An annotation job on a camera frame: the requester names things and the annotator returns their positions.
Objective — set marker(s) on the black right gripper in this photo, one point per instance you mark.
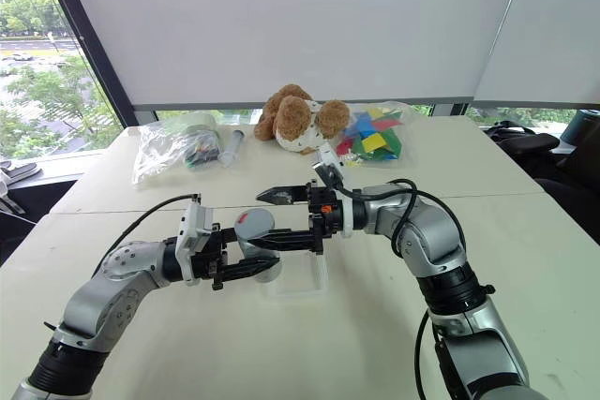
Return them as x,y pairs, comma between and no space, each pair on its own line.
325,219

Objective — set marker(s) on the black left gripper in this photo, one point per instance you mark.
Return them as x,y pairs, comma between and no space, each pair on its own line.
211,259

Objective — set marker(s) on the grey jar lid red sticker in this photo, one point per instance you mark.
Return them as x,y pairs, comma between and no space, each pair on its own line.
255,222

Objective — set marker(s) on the clear plastic jar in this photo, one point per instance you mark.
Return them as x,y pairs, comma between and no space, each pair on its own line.
272,274

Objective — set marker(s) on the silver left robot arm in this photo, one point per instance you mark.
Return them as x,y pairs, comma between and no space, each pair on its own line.
108,297

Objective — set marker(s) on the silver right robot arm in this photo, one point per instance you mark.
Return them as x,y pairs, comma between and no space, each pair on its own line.
436,241

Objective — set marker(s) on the clear plastic box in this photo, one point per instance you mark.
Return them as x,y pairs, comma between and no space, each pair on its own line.
311,285

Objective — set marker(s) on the clear plastic syringe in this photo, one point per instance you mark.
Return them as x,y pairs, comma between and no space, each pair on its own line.
231,149

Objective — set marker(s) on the brown white plush dog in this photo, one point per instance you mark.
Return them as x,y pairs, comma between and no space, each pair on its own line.
293,119

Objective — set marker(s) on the yellow block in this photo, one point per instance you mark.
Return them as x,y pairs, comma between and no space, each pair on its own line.
373,143

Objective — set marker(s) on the blue block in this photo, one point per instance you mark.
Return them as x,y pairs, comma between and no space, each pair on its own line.
360,129

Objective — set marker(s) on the clear bag of coloured blocks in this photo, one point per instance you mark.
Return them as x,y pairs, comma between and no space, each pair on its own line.
375,137

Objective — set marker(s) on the clear bag of markers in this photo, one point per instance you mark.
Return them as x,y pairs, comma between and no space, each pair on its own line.
164,152

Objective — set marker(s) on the pale tape roll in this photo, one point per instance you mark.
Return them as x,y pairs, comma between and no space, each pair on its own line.
199,121

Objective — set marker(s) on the red block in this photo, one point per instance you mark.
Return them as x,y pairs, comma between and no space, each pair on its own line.
388,123

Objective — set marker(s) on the wide white roller blind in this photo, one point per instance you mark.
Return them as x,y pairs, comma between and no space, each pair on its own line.
290,25

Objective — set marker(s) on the grey flat items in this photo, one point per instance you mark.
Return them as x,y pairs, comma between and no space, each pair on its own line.
19,170

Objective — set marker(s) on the black office chair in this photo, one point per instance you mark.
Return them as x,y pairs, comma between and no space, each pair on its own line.
534,147

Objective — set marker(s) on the teal cylinder container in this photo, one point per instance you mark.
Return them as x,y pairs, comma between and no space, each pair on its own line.
581,126

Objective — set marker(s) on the narrow white roller blind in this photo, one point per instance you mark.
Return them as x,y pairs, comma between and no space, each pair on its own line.
548,34

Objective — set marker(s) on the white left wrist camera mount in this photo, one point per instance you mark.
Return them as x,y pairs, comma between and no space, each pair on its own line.
193,224

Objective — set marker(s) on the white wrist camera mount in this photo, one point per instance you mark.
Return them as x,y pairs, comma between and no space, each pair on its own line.
193,224
348,217

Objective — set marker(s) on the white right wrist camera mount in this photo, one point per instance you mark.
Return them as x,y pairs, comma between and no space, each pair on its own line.
348,217

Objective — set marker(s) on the black window frame post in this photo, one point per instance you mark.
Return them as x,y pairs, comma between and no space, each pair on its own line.
89,44

